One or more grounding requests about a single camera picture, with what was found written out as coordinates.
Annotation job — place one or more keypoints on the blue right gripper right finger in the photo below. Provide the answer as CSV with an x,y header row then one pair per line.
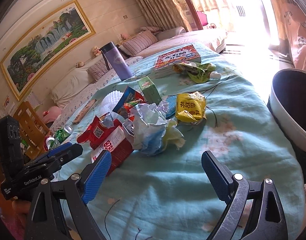
x,y
219,176

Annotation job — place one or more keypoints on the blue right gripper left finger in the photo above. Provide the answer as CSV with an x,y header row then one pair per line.
x,y
93,175

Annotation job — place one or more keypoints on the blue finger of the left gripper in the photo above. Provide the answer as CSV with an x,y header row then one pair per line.
x,y
57,150

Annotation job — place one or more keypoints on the red snack wrapper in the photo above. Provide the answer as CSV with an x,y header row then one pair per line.
x,y
96,133

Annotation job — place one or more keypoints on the white blue paper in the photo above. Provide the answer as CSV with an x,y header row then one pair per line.
x,y
150,132

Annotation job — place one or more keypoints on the green milk carton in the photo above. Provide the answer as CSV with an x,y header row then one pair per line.
x,y
149,90

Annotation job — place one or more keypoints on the white round trash bin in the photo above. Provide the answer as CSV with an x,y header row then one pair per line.
x,y
287,103

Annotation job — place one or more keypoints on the person's left hand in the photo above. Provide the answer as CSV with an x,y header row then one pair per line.
x,y
21,208

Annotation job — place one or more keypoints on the green soda can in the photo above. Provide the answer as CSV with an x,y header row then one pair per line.
x,y
53,141

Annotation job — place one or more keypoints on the wooden chair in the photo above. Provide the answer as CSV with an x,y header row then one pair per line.
x,y
32,129

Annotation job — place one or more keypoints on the red white cardboard box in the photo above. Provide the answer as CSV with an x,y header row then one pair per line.
x,y
119,147

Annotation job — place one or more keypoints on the wooden ruler stick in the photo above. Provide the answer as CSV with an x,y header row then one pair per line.
x,y
84,111

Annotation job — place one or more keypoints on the yellow snack bag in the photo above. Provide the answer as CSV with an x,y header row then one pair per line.
x,y
190,108

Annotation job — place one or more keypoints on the white foam fruit net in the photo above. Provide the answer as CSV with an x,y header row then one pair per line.
x,y
109,102

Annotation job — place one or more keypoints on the light blue floral tablecloth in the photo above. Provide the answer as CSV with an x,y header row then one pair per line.
x,y
168,196

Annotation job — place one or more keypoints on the small white bottle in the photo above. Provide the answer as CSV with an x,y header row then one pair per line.
x,y
215,75

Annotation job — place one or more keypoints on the purple thermos bottle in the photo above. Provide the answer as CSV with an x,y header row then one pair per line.
x,y
112,56

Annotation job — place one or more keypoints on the green snack wrapper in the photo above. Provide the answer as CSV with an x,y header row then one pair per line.
x,y
199,73

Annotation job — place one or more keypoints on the framed landscape painting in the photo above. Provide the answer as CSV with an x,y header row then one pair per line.
x,y
43,45

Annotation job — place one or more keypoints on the red white picture book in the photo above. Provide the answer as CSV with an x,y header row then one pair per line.
x,y
165,62

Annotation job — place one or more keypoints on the striped pink pillow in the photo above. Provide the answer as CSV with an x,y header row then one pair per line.
x,y
140,42

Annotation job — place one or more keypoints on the pink covered sofa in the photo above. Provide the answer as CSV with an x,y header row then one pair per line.
x,y
214,39

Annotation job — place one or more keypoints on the beige curtain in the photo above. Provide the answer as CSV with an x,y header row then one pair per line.
x,y
166,14

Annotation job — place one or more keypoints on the pink heart-print covered furniture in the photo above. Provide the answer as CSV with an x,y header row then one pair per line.
x,y
291,25

